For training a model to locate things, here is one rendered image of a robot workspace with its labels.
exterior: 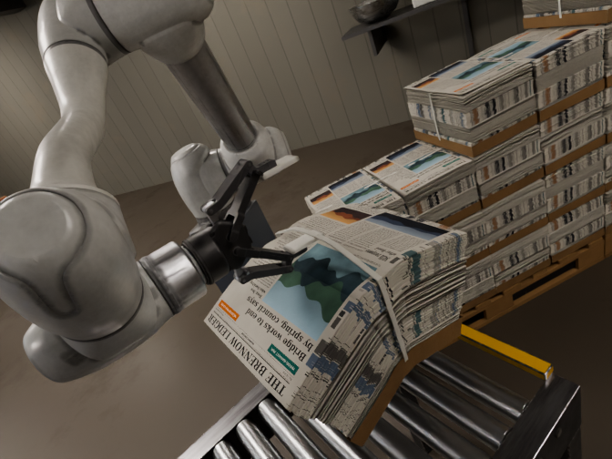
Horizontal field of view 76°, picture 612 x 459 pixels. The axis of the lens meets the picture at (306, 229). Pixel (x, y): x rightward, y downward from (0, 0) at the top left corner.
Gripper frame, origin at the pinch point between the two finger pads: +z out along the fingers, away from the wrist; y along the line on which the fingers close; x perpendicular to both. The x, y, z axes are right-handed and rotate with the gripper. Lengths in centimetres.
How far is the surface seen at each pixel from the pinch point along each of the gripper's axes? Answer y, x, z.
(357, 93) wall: 70, -282, 267
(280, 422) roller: 48, -8, -19
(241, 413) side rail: 49, -18, -24
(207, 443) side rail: 50, -19, -33
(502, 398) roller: 45, 24, 13
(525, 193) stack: 61, -21, 109
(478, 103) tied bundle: 19, -27, 93
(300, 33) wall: -4, -316, 241
